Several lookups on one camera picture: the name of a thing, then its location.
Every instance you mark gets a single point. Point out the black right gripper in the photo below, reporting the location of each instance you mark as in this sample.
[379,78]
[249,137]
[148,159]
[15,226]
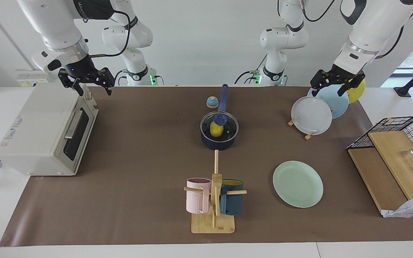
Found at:
[84,71]

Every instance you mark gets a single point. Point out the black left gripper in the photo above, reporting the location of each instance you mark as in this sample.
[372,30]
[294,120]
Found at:
[337,73]

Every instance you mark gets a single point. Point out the glass pot lid blue knob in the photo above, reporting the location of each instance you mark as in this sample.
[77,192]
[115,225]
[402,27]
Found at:
[229,127]

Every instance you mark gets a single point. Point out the yellow lemon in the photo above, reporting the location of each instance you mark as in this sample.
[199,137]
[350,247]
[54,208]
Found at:
[216,130]

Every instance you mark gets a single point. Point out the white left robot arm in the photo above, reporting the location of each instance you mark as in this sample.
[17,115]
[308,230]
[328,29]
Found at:
[378,25]

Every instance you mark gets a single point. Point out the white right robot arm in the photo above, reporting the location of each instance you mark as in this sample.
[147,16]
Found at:
[59,25]

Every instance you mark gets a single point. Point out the light blue plate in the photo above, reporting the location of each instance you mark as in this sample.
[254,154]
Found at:
[337,104]

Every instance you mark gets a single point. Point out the yellow plate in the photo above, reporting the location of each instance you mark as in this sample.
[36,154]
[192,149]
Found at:
[357,94]

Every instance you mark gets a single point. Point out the pale grey plate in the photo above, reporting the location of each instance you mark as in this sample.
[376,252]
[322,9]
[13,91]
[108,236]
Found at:
[310,116]

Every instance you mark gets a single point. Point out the wooden plate rack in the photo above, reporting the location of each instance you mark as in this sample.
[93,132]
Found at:
[309,136]

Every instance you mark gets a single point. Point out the mint green plate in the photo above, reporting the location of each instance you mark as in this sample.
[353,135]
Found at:
[297,184]

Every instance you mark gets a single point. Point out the white power strip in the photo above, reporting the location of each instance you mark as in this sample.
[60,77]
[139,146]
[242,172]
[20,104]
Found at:
[30,77]

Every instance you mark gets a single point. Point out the white toaster oven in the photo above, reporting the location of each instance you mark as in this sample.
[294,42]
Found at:
[38,132]

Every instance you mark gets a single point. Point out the brown table mat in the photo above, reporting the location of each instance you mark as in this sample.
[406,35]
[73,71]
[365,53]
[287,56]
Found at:
[138,161]

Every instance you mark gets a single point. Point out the light wooden cutting board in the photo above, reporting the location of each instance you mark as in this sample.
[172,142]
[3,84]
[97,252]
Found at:
[396,157]

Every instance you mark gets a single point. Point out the brown wooden cutting board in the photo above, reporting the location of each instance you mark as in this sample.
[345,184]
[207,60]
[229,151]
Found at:
[374,175]

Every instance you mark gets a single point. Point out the dark blue saucepan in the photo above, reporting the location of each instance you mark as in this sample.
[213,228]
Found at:
[219,145]

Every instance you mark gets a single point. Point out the dark teal mug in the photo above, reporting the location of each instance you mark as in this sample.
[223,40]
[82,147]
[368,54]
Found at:
[232,202]

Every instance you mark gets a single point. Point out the pink ribbed mug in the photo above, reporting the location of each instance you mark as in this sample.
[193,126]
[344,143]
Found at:
[197,199]

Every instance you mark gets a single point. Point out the wooden mug tree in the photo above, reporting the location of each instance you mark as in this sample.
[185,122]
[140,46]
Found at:
[213,224]

